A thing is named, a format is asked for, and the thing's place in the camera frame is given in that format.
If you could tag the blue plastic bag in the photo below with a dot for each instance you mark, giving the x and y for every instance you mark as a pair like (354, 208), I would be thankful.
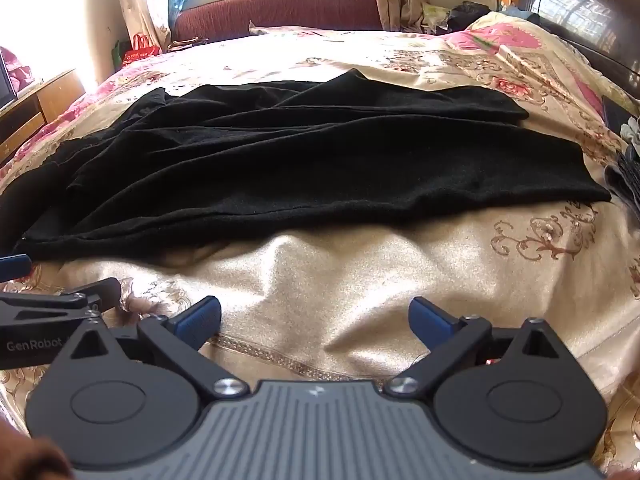
(176, 5)

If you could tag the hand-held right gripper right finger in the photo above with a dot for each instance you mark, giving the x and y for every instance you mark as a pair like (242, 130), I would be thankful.
(430, 322)

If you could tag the dark wooden headboard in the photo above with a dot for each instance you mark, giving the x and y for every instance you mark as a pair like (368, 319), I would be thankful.
(585, 15)

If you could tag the floral bedspread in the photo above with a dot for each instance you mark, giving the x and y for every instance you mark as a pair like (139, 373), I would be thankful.
(350, 270)

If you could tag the folded green-grey clothes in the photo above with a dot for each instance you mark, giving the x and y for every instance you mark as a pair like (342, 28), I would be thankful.
(632, 132)

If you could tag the wooden cabinet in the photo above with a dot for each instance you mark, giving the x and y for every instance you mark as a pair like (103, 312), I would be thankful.
(45, 105)

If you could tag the black pants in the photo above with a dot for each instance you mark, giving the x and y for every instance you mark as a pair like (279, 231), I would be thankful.
(300, 160)

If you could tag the dark clothes pile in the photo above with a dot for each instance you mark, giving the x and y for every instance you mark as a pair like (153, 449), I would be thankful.
(625, 172)
(467, 17)

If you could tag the pale plastic bag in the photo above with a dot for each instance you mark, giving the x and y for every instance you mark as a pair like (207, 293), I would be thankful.
(435, 14)

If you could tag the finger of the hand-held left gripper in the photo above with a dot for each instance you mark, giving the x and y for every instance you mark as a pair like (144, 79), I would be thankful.
(100, 292)
(15, 266)

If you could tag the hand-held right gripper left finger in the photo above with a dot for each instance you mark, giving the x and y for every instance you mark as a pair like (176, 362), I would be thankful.
(200, 317)

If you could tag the red bag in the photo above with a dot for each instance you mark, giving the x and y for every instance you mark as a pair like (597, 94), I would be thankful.
(141, 50)

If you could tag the dark flat case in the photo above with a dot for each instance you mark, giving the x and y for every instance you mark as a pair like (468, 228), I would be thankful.
(616, 112)

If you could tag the maroon sofa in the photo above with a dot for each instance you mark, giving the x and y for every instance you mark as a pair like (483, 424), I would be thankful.
(280, 7)

